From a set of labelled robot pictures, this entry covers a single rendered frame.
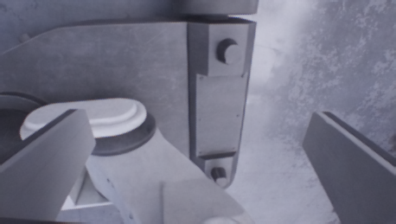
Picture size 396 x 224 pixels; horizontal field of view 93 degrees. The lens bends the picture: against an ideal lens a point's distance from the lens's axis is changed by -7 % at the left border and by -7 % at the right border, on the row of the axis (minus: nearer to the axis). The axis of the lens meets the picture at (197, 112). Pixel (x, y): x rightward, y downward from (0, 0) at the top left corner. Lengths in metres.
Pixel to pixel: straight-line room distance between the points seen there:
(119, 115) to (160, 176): 0.12
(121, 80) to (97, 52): 0.07
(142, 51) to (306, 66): 0.59
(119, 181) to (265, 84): 0.60
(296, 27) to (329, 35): 0.15
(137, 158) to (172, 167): 0.06
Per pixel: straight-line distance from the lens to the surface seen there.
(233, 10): 0.44
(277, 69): 0.77
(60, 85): 0.52
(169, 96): 0.49
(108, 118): 0.35
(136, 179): 0.31
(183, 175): 0.30
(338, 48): 0.90
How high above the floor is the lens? 0.61
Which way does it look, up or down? 58 degrees down
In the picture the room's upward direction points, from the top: 159 degrees clockwise
